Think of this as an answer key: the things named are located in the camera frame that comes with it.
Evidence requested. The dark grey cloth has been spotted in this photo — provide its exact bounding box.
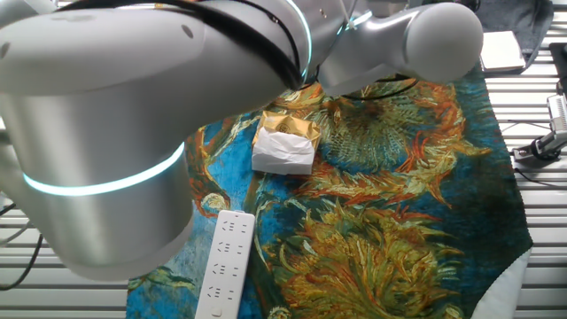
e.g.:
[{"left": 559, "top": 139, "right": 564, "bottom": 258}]
[{"left": 476, "top": 0, "right": 555, "bottom": 75}]

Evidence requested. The gold tissue pack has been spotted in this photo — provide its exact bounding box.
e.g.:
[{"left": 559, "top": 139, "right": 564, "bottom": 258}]
[{"left": 251, "top": 110, "right": 322, "bottom": 175}]

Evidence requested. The black panel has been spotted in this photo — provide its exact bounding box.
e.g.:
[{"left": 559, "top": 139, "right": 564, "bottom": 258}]
[{"left": 548, "top": 42, "right": 567, "bottom": 97}]

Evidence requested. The black floor cable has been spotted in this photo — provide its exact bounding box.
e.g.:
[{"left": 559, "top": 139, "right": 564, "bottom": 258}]
[{"left": 0, "top": 201, "right": 44, "bottom": 292}]

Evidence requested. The white flat box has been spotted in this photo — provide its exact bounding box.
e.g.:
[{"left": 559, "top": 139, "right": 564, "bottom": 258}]
[{"left": 479, "top": 29, "right": 527, "bottom": 74}]

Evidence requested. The sunflower painting tablecloth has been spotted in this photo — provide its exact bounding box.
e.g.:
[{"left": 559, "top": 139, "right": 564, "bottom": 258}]
[{"left": 126, "top": 61, "right": 534, "bottom": 319}]

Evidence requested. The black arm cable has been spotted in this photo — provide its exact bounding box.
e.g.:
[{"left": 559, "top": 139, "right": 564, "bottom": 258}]
[{"left": 57, "top": 0, "right": 420, "bottom": 101}]

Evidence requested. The white power strip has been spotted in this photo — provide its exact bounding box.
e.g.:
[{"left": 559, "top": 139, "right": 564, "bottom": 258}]
[{"left": 194, "top": 209, "right": 257, "bottom": 319}]

